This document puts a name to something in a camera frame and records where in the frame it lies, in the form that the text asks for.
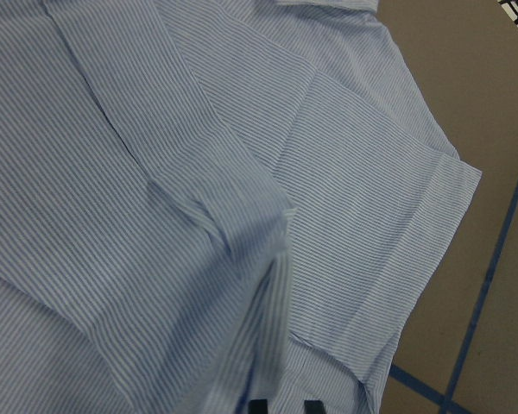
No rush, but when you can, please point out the light blue striped dress shirt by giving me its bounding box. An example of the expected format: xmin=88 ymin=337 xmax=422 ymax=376
xmin=0 ymin=1 xmax=481 ymax=413

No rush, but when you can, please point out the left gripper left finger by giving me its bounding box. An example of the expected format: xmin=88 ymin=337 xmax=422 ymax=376
xmin=247 ymin=399 xmax=269 ymax=414

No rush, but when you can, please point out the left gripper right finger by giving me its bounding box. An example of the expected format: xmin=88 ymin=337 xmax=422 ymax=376
xmin=304 ymin=400 xmax=325 ymax=414

